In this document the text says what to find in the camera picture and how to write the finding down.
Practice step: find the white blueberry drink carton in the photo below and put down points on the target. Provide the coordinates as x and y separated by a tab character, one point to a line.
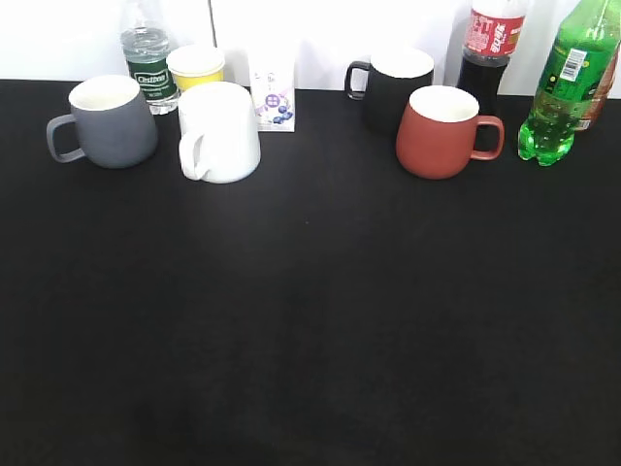
272	88

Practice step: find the green soda bottle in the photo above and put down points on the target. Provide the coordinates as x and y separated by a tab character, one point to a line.
584	45

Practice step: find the yellow paper cup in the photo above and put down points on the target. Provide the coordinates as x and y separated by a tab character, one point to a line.
195	64

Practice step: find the clear Cestbon water bottle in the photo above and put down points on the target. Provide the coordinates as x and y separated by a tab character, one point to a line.
146	46

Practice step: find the red ceramic mug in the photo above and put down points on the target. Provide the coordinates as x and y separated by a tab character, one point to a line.
435	140

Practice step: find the white ceramic mug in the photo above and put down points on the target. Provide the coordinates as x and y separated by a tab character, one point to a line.
219	140

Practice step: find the cola bottle red label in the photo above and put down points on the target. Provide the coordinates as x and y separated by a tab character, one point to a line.
490	40

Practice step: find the grey ceramic mug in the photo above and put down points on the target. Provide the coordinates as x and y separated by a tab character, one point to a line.
114	126

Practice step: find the brown iced tea bottle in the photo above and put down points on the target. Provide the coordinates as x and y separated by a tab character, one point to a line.
599	96

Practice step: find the black ceramic mug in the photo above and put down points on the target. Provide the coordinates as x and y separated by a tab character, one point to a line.
393	74

